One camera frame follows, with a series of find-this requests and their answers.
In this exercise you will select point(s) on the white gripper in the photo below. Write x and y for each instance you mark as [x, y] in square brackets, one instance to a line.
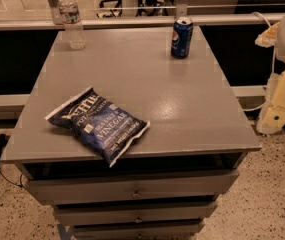
[271, 118]

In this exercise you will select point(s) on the blue Kettle chip bag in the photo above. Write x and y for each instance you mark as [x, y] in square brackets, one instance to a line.
[99, 124]

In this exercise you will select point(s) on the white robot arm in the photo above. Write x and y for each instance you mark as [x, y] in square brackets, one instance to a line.
[279, 49]

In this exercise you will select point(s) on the blue Pepsi can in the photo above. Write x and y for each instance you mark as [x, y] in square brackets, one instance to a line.
[181, 37]

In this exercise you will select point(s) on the top grey drawer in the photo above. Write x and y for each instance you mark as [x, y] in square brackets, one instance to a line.
[132, 187]

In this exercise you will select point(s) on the grey drawer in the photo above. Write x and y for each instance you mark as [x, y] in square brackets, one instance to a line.
[132, 187]
[141, 231]
[135, 213]

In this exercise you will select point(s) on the grey drawer cabinet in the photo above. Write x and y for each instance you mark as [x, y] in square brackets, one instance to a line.
[196, 122]

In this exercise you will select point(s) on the black office chair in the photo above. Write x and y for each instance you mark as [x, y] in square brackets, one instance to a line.
[109, 9]

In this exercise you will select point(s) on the bottom grey drawer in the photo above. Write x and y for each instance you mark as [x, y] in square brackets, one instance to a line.
[141, 231]

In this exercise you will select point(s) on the clear plastic water bottle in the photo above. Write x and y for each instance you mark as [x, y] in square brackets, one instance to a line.
[71, 20]

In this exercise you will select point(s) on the middle grey drawer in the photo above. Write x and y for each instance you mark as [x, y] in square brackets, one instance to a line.
[135, 213]

